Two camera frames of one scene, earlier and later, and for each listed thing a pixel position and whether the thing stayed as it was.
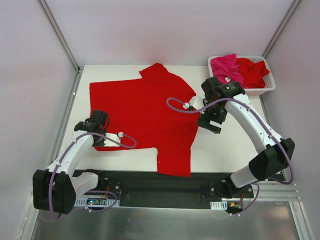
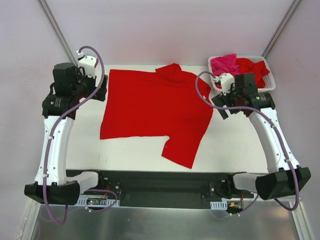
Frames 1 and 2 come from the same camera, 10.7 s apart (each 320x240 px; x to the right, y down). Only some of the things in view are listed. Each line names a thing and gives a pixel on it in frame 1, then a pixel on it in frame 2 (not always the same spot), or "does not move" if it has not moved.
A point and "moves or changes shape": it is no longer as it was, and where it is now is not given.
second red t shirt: x=253 y=72 does not move
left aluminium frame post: x=57 y=29 does not move
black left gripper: x=100 y=141 to x=100 y=87
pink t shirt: x=226 y=69 does not move
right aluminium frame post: x=287 y=18 does not move
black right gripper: x=208 y=123 to x=222 y=104
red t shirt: x=150 y=112 moves or changes shape
